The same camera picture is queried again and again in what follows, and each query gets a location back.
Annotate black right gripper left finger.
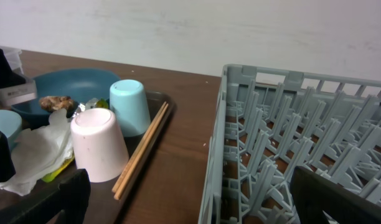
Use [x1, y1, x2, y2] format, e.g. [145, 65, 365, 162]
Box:
[0, 169, 91, 223]

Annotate wooden chopstick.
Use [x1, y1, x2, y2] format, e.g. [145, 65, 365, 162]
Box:
[113, 103, 170, 201]
[111, 101, 167, 194]

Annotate grey dishwasher rack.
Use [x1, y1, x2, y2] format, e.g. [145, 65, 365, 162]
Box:
[199, 64, 381, 223]

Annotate white crumpled napkin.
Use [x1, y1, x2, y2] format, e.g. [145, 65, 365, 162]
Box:
[0, 109, 74, 196]

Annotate brown food scrap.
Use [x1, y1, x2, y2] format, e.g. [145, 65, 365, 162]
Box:
[39, 96, 75, 113]

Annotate dark blue bowl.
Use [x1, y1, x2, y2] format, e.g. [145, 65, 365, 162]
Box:
[11, 68, 120, 129]

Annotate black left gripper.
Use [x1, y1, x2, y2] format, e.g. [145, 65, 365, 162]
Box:
[0, 49, 37, 182]

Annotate light blue small bowl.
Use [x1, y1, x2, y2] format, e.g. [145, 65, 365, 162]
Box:
[0, 110, 22, 151]

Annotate pink cup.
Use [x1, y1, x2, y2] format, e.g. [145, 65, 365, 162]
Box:
[70, 108, 129, 183]

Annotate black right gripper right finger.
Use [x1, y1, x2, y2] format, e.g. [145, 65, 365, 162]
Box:
[290, 166, 381, 224]

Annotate light blue cup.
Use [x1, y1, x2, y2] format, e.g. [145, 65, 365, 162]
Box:
[110, 80, 151, 137]

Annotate foil snack wrapper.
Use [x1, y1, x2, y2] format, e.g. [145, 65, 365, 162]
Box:
[71, 98, 109, 119]

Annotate brown serving tray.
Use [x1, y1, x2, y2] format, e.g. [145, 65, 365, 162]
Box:
[0, 90, 176, 224]

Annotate clear plastic bin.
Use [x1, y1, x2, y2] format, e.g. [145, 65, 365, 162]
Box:
[0, 46, 24, 75]

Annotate yellow green wrapper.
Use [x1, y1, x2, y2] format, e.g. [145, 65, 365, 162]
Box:
[41, 156, 75, 183]

